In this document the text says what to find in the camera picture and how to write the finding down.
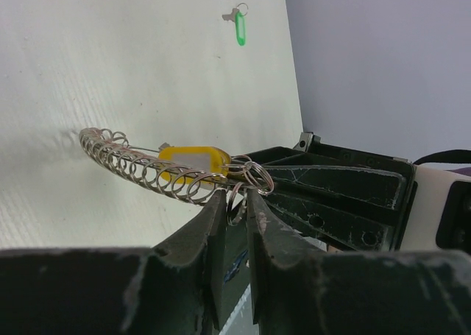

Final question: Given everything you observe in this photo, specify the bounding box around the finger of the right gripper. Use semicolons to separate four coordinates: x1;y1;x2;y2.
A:
248;147;407;210
263;194;390;250

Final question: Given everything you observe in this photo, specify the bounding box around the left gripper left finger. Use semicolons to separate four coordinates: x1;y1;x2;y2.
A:
1;190;225;334

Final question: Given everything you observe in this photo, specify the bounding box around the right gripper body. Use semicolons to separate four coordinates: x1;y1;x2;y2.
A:
294;133;417;250

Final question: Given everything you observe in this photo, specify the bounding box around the key with yellow tag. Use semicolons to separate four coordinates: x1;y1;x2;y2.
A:
158;146;231;184

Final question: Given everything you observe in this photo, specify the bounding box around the key with green tag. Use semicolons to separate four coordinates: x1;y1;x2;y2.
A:
222;2;249;46

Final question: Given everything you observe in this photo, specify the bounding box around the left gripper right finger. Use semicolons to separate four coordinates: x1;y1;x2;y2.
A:
247;191;470;334

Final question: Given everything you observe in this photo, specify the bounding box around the large keyring with yellow handle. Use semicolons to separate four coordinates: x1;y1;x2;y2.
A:
79;127;275;226

